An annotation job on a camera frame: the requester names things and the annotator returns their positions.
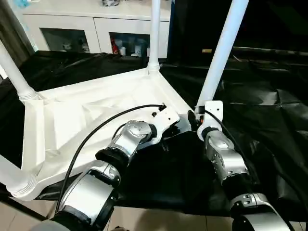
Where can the white plastic table leg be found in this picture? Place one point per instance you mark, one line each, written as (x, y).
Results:
(223, 48)
(12, 69)
(12, 175)
(154, 36)

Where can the white plastic table top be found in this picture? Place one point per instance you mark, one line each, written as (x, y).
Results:
(84, 108)

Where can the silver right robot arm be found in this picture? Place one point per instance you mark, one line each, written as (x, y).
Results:
(223, 156)

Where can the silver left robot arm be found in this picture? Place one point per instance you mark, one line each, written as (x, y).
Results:
(132, 134)

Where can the black glossy mat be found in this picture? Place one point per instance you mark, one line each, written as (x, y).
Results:
(264, 120)

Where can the small beige label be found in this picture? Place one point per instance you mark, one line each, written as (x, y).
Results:
(206, 50)

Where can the tall white jar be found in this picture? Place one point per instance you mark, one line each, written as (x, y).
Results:
(137, 49)

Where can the small white jar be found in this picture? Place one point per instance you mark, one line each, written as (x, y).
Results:
(123, 50)

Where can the dark metal pole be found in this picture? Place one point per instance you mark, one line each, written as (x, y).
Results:
(272, 51)

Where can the red packet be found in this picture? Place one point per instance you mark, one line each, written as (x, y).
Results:
(115, 45)

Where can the black backdrop cloth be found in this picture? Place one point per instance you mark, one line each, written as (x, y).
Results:
(264, 21)

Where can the white glass-door cabinet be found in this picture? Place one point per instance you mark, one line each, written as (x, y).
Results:
(96, 19)

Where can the grey crumpled object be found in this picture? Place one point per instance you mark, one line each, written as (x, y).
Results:
(110, 2)

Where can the grey curtain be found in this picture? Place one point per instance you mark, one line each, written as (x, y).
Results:
(14, 31)

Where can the small teal object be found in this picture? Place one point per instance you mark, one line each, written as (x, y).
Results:
(24, 3)

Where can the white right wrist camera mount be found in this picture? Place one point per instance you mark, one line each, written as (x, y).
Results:
(213, 110)

